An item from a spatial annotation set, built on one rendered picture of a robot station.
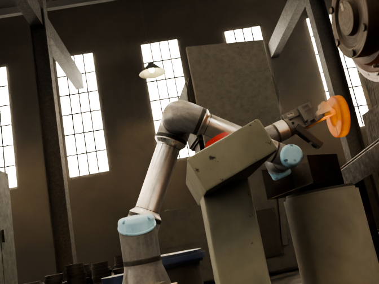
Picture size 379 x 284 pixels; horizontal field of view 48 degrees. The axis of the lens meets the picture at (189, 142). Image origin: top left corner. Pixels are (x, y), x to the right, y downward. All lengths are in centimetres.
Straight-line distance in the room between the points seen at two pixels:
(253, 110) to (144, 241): 301
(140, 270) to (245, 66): 326
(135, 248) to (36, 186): 1077
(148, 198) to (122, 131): 1036
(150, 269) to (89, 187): 1039
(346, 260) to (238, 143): 25
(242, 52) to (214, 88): 49
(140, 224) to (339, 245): 76
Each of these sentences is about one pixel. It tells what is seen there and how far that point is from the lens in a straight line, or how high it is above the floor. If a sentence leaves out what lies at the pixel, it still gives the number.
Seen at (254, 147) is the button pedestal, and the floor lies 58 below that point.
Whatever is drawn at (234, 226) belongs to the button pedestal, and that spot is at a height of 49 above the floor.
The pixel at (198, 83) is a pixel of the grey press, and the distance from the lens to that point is 416.
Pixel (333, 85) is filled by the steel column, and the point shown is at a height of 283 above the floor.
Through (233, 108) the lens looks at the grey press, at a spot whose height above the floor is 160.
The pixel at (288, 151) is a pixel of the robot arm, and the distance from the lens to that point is 143.
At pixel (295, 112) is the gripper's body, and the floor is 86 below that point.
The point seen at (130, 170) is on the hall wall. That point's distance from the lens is 1156.
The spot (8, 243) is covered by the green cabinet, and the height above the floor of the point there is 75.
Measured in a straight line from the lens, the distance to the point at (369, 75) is 172.
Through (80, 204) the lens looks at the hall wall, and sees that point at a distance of 1168.
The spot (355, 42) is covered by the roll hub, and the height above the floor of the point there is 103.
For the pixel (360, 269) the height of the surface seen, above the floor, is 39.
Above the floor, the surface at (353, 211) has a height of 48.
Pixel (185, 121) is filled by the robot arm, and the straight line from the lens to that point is 140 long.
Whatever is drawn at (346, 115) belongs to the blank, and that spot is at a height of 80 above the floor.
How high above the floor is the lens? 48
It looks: 12 degrees up
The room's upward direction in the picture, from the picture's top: 11 degrees counter-clockwise
